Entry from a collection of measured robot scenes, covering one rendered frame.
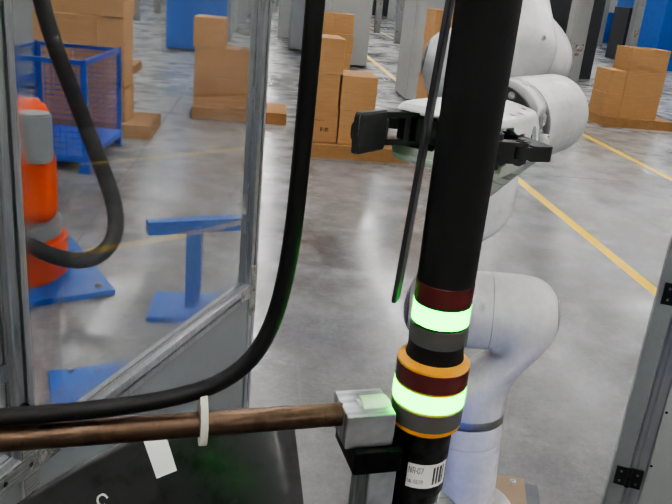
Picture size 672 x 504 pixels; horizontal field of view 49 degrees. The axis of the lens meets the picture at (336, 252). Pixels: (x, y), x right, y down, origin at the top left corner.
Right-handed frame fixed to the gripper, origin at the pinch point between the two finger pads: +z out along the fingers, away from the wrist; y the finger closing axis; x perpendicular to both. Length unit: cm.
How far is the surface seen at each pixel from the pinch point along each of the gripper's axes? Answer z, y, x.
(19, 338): -13, 69, -45
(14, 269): -12, 69, -33
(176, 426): 23.2, 0.1, -13.3
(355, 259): -365, 218, -159
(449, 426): 12.3, -11.1, -13.5
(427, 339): 13.2, -9.3, -8.2
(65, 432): 27.5, 3.9, -13.3
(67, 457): -23, 73, -73
